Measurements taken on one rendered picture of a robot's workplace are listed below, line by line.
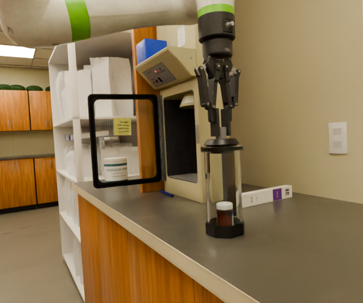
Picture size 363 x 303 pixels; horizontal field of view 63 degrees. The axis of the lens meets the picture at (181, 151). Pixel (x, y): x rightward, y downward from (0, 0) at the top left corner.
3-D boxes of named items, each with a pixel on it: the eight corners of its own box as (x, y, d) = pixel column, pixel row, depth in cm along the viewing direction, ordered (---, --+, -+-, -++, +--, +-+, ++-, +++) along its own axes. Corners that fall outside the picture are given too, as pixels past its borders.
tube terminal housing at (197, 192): (208, 184, 152) (201, 30, 148) (253, 194, 124) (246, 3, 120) (164, 191, 140) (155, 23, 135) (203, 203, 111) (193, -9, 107)
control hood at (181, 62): (159, 90, 137) (158, 68, 137) (197, 76, 109) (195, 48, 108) (135, 89, 131) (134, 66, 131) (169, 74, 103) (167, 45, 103)
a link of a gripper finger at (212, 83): (221, 64, 74) (217, 62, 73) (217, 109, 74) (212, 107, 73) (212, 67, 77) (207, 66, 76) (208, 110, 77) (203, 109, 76)
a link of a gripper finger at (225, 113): (220, 109, 78) (223, 109, 79) (221, 136, 79) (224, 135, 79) (227, 107, 76) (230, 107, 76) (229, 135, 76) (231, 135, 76)
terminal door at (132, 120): (162, 181, 137) (157, 94, 135) (93, 189, 126) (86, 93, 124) (161, 181, 138) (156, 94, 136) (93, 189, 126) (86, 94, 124)
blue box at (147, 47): (158, 67, 135) (156, 47, 135) (167, 62, 126) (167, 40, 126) (136, 65, 130) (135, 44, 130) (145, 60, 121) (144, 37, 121)
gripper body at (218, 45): (212, 35, 70) (214, 75, 70) (239, 39, 74) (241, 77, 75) (194, 44, 76) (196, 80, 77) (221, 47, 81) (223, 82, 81)
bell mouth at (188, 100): (205, 109, 139) (204, 97, 138) (229, 104, 123) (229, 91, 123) (171, 109, 130) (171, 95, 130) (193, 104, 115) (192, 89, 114)
